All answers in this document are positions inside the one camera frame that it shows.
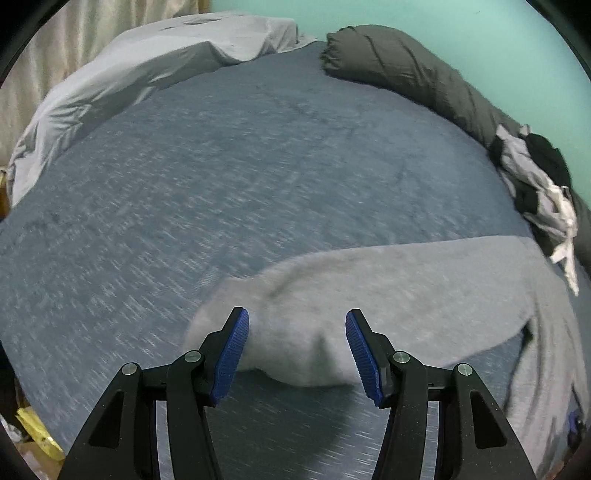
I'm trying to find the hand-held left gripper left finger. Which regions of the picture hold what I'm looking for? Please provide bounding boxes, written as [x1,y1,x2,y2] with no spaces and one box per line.
[58,306,250,480]

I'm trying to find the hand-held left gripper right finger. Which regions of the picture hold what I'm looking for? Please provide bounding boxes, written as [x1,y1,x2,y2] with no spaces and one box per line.
[345,308,537,480]

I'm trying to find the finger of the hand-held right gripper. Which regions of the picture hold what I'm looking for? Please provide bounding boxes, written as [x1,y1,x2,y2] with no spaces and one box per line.
[569,408,588,450]

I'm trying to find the heather grey sweatshirt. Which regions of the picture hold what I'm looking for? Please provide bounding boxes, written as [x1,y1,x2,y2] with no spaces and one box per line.
[181,234,588,446]

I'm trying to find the pile of white black clothes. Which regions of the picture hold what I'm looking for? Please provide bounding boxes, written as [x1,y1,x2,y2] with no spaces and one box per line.
[549,184,581,297]

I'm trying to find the black and white clothes pile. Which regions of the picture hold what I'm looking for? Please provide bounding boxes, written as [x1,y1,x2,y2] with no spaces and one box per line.
[495,124,579,241]

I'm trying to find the blue-grey bed cover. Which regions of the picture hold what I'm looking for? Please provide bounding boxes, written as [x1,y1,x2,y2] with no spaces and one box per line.
[0,39,579,480]

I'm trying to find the yellow bag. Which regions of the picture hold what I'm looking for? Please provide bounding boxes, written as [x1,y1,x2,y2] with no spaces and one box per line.
[15,407,66,463]

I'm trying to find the black garment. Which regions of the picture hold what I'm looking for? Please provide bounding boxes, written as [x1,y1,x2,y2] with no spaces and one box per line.
[525,133,574,191]
[488,137,570,258]

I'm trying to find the dark grey rolled duvet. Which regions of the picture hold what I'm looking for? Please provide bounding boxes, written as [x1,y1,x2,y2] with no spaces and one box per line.
[320,25,591,224]

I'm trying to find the light grey bed sheet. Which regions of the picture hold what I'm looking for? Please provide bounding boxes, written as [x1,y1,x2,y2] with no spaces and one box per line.
[7,15,320,209]

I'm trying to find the beige curtain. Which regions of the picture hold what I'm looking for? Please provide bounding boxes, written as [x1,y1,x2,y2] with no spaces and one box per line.
[0,0,212,168]

